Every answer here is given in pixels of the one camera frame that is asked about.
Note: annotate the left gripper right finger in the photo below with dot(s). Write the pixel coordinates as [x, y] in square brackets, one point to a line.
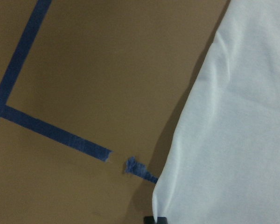
[162, 220]

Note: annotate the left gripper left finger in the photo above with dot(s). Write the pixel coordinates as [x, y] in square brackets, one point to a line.
[148, 220]

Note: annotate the light blue t-shirt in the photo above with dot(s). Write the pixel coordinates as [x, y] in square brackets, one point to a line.
[224, 163]

